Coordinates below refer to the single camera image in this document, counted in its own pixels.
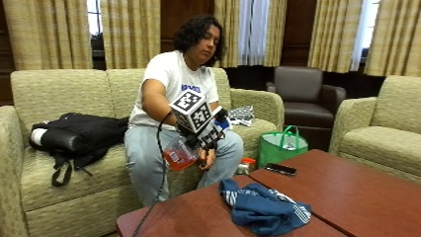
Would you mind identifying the beige patterned armchair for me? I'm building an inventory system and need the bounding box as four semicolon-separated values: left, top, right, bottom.
327;74;421;185

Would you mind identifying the black and white patterned cloth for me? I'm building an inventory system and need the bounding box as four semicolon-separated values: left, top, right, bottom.
226;105;257;128

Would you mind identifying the dark brown leather armchair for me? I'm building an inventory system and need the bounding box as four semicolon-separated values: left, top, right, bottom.
263;65;347;152

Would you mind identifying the beige patterned sofa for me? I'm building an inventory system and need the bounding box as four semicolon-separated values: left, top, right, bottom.
0;67;285;237

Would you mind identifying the white sheer curtain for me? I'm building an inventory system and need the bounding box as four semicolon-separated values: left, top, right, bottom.
237;0;270;67

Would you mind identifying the blue cloth with white stripes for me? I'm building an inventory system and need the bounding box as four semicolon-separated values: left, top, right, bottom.
218;178;313;237

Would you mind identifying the clear bottle with orange liquid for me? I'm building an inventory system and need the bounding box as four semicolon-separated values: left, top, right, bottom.
161;135;202;172

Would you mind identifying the beige curtain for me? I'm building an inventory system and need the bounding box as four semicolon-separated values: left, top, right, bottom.
1;0;94;71
262;0;289;68
98;0;161;70
365;0;421;78
213;0;242;69
306;0;365;74

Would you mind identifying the black backpack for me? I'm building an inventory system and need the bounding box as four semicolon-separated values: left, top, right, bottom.
28;112;132;188

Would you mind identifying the black phone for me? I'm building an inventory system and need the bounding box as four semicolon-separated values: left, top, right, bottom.
263;162;298;177

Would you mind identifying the white cube with black markers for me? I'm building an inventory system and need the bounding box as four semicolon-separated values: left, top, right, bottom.
168;89;214;134

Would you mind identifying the spray bottle with orange cap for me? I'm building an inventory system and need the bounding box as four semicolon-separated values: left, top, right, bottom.
236;157;257;176

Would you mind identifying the green tote bag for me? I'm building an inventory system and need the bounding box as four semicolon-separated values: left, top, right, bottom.
257;124;309;170

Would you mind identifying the white bottle in backpack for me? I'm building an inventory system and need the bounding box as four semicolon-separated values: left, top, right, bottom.
29;127;49;147

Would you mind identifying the the person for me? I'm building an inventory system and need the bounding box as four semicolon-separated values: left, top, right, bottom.
124;14;245;207

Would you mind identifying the black cable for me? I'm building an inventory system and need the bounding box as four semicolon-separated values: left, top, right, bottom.
130;110;176;237

